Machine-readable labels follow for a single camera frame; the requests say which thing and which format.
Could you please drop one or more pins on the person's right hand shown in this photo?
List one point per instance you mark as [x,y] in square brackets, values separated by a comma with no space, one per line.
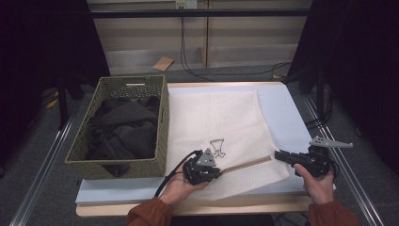
[320,190]

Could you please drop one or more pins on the yellow tape strip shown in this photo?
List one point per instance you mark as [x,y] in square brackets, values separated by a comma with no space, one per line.
[52,103]

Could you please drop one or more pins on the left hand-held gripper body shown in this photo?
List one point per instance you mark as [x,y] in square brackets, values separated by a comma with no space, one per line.
[197,172]

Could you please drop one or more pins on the aluminium floor rail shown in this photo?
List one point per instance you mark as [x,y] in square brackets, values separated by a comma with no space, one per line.
[354,188]
[44,172]

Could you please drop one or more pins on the black horizontal bar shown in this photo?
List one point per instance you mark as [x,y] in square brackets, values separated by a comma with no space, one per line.
[200,13]

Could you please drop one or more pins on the brown cardboard piece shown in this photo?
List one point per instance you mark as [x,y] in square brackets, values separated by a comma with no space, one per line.
[163,63]

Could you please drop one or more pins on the black metal stand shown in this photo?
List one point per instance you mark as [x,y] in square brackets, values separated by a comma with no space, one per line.
[320,94]
[62,106]

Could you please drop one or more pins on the person's left hand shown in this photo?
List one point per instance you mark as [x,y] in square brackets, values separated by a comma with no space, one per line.
[178,188]

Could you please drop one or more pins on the black garment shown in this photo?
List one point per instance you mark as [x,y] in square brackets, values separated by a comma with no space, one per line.
[125,125]

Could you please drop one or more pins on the white foam mat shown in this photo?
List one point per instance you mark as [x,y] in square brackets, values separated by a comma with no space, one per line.
[282,113]

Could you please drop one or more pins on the white wall power outlet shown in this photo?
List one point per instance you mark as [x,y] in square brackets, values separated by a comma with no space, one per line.
[186,3]

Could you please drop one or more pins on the white mesh laundry bag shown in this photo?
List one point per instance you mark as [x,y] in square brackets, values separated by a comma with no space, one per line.
[219,119]

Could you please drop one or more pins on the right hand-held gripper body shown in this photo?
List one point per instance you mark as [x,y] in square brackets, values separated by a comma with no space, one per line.
[316,163]

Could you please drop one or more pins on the black curtain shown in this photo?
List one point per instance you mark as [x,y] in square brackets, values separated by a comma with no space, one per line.
[360,62]
[37,47]

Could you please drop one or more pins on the green woven basket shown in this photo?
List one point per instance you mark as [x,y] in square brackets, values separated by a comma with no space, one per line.
[94,166]

